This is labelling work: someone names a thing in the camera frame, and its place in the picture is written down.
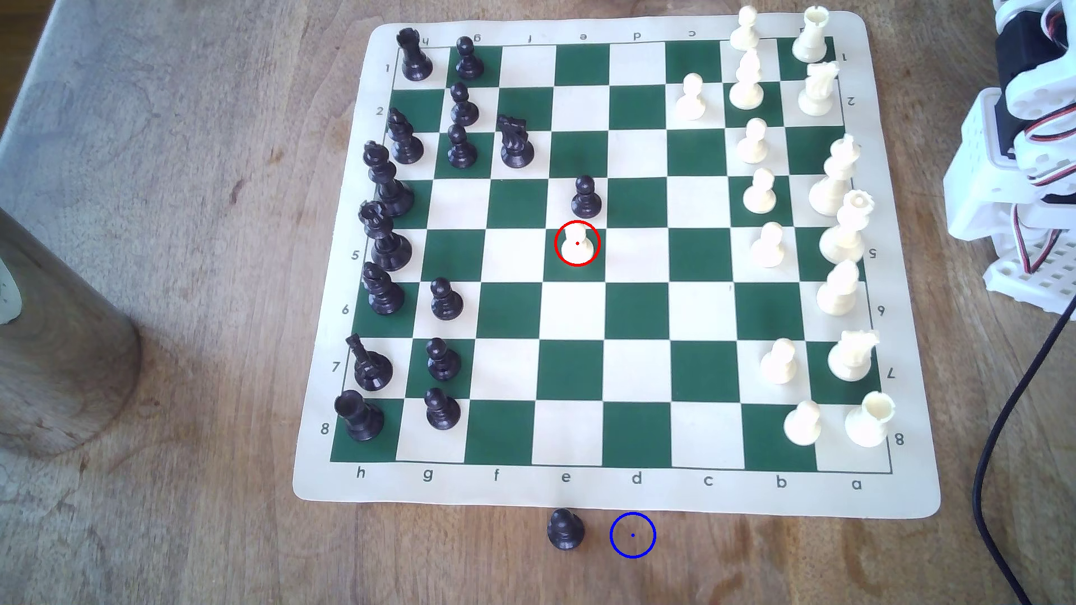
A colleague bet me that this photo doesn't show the white pawn chess piece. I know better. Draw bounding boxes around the white pawn chess piece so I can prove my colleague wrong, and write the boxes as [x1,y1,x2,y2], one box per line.
[749,222,785,269]
[729,6,762,52]
[560,224,597,265]
[674,73,708,121]
[760,338,799,386]
[742,168,778,213]
[736,118,770,165]
[783,400,824,446]

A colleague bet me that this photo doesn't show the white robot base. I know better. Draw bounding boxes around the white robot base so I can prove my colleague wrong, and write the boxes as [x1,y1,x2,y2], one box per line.
[941,88,1076,316]

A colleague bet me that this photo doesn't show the black pawn chess piece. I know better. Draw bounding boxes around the black pawn chess piece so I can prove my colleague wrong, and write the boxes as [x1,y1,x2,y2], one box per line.
[449,81,480,128]
[424,387,462,431]
[571,175,603,220]
[454,36,484,81]
[446,123,479,169]
[429,277,465,322]
[546,508,585,552]
[425,338,462,383]

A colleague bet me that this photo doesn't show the green and white chess mat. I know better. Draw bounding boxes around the green and white chess mat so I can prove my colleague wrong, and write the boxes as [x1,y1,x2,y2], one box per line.
[291,12,943,520]

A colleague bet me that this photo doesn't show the black bishop chess piece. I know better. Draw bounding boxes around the black bishop chess piece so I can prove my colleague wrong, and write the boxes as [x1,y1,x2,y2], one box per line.
[386,108,425,165]
[361,262,406,317]

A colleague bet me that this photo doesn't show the black knight chess piece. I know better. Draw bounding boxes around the black knight chess piece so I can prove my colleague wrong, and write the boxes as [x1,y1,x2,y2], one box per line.
[496,115,536,169]
[346,333,395,393]

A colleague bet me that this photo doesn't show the black queen chess piece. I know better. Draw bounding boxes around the black queen chess piece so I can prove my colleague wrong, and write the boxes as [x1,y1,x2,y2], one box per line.
[358,200,414,272]

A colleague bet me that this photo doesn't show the black king chess piece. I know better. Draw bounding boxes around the black king chess piece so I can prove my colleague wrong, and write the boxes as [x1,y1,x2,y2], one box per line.
[363,141,415,218]

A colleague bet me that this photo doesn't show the black rook chess piece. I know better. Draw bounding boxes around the black rook chess piece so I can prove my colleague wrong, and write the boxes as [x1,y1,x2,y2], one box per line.
[333,390,386,443]
[397,27,434,82]

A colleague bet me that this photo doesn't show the white bishop chess piece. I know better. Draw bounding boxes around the white bishop chess piece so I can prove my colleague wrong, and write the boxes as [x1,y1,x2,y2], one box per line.
[728,48,765,111]
[816,259,862,317]

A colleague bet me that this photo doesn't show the white queen chess piece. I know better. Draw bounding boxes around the white queen chess piece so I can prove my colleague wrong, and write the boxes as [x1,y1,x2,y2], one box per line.
[819,190,875,265]

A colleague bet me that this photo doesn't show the white king chess piece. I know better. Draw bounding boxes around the white king chess piece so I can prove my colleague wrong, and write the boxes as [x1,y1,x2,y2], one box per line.
[808,133,862,218]

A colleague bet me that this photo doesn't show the white knight chess piece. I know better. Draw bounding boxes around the white knight chess piece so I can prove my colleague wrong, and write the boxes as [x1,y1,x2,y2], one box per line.
[827,329,881,383]
[797,61,842,117]

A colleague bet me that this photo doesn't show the white rook chess piece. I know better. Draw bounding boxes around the white rook chess piece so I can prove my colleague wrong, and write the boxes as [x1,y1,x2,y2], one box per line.
[844,392,897,449]
[792,6,832,64]

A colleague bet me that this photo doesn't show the brown cylindrical container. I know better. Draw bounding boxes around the brown cylindrical container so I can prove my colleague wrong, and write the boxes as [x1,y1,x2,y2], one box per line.
[0,206,142,459]

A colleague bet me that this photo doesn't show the black power cable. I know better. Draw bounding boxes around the black power cable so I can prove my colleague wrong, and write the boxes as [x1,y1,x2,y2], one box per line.
[972,294,1076,605]

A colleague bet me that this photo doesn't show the red white black servo wires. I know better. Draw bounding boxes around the red white black servo wires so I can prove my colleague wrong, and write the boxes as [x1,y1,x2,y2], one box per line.
[1011,202,1062,277]

